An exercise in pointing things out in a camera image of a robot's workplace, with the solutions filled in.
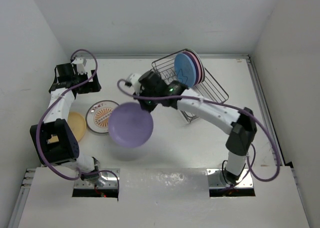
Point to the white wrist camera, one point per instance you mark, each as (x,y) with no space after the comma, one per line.
(79,64)
(133,81)

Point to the purple plastic plate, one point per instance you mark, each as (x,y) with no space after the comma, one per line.
(130,126)

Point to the white front cover board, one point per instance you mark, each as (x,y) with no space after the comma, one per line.
(163,198)

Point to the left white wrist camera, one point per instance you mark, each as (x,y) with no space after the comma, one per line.
(79,64)

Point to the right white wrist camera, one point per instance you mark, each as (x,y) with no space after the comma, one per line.
(133,81)

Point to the blue plastic plate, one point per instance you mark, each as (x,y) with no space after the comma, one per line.
(185,70)

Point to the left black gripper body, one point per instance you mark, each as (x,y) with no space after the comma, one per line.
(79,78)

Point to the white plate orange sunburst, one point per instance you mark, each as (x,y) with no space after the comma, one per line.
(97,117)

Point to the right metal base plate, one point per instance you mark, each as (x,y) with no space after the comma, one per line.
(216,180)

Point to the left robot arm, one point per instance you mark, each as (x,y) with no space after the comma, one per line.
(54,141)

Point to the metal wire dish rack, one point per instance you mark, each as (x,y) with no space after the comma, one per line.
(210,88)

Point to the yellow plastic plate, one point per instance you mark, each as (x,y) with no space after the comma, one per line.
(77,124)

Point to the pink plastic plate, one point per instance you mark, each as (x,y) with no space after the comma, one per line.
(200,68)

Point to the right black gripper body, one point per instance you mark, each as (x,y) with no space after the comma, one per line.
(150,104)

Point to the white plate green rim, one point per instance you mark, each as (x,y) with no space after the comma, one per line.
(203,74)

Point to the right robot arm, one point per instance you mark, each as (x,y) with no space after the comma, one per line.
(240,128)

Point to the metal base plate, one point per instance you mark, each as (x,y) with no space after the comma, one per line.
(105,180)
(216,180)

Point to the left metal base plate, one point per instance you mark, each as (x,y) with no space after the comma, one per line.
(105,180)

